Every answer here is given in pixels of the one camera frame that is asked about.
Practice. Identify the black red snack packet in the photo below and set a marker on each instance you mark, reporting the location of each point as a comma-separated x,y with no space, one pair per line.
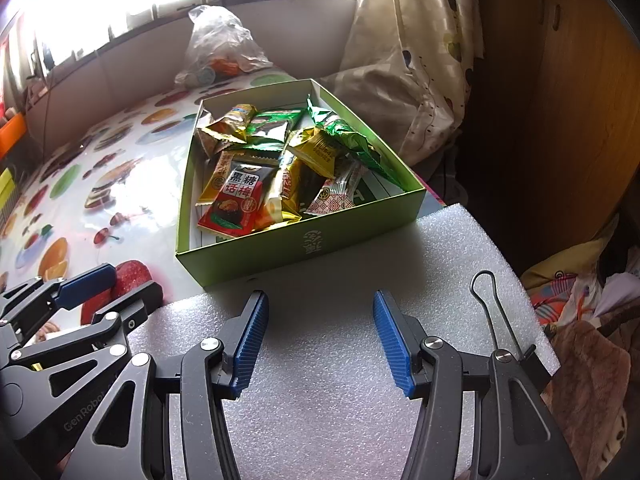
235,205

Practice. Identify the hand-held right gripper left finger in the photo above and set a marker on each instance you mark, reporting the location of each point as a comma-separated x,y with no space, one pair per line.
250,345

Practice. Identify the orange box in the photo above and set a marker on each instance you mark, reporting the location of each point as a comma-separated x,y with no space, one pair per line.
11,135

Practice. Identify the white foam sheet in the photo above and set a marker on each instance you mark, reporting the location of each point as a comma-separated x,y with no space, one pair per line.
325,340

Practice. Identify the brown gold snack packet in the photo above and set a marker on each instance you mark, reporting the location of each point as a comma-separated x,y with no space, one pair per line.
220,175

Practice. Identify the yellow snack packet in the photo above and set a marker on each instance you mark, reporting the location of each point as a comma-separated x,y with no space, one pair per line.
315,152

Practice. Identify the fruit print tablecloth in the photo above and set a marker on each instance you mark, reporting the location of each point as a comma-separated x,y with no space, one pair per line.
125,170

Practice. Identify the wooden cabinet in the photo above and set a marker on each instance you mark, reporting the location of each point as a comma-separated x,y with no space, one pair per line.
550,110

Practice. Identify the black binder clip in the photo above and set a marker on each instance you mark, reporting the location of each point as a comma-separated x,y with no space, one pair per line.
537,365

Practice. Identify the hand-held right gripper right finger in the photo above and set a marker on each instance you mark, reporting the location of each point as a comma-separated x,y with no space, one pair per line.
392,345

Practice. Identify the colourful printed cloth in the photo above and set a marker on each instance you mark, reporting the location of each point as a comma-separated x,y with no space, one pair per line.
560,290

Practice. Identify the brown blanket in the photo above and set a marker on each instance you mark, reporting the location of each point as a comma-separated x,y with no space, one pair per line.
585,375

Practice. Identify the green cardboard box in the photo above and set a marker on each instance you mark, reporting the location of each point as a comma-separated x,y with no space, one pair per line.
310,240

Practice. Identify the yellow-green box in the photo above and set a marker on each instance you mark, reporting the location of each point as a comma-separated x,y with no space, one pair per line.
5,185

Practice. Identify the cream patterned curtain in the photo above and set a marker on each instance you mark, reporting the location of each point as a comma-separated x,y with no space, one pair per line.
400,60

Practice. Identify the clear plastic bag with oranges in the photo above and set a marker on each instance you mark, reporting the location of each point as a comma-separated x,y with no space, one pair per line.
220,35

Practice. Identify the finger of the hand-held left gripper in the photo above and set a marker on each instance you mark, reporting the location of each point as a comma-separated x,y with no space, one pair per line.
87,285
142,302

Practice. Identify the white red candy packet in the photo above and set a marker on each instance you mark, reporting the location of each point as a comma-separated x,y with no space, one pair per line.
332,195

